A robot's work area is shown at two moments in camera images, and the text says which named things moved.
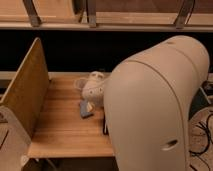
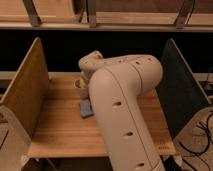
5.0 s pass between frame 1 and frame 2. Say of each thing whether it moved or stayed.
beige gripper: moved
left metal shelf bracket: stayed
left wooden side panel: stayed
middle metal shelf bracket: stayed
